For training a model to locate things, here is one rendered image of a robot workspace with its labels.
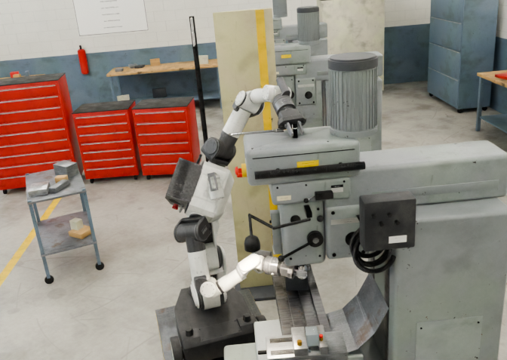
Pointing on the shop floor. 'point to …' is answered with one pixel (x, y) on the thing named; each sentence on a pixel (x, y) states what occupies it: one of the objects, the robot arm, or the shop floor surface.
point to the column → (447, 284)
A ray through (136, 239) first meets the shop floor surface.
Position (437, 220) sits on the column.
